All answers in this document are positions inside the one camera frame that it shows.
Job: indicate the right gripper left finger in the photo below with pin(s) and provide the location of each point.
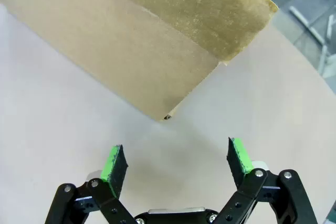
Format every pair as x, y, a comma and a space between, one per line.
110, 182

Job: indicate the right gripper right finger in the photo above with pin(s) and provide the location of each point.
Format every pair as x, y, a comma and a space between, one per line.
244, 182

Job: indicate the brown cardboard shipping box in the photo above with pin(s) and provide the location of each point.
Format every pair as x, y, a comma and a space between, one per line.
118, 51

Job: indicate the white side table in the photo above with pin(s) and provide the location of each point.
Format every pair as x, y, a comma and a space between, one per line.
309, 26

